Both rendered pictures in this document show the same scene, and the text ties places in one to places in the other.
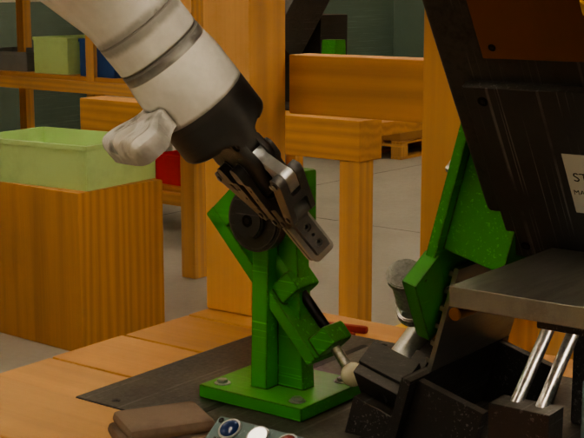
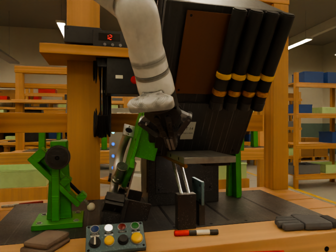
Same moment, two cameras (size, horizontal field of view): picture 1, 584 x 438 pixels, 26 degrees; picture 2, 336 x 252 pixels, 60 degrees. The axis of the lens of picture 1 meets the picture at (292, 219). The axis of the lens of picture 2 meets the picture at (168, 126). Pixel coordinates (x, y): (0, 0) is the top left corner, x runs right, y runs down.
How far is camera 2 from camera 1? 0.78 m
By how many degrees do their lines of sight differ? 52
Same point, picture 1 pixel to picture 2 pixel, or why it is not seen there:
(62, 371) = not seen: outside the picture
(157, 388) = (8, 234)
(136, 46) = (161, 64)
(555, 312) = (216, 159)
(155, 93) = (161, 84)
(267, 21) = not seen: outside the picture
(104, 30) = (153, 56)
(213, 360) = (12, 220)
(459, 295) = (187, 159)
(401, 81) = (48, 119)
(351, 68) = (27, 116)
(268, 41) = not seen: outside the picture
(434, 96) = (71, 122)
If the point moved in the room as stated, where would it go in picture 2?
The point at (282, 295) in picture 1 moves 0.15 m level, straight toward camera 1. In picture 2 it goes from (64, 184) to (93, 191)
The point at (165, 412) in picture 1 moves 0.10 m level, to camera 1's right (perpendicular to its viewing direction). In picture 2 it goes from (46, 235) to (79, 225)
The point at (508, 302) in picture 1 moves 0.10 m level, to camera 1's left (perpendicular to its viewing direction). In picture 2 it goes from (202, 159) to (182, 163)
